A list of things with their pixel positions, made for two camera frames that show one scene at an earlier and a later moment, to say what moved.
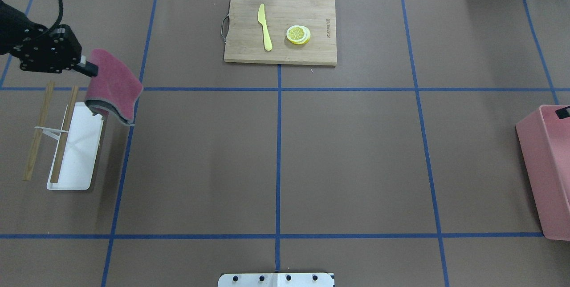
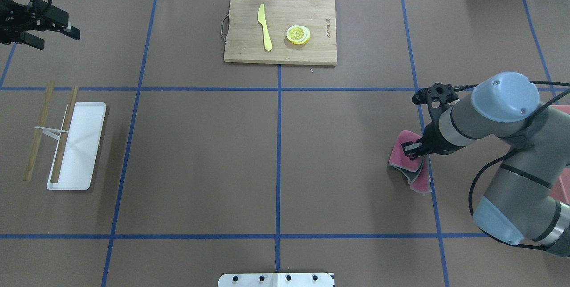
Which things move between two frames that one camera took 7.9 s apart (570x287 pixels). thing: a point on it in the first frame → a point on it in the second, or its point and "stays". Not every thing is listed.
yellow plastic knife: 262,19 stays
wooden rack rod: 56,166 stays
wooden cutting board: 280,30 stays
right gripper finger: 563,113 → 411,149
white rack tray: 79,161 stays
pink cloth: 116,87 → 416,171
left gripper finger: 90,69 → 58,20
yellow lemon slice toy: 298,34 stays
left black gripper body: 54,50 → 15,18
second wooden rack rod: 39,132 stays
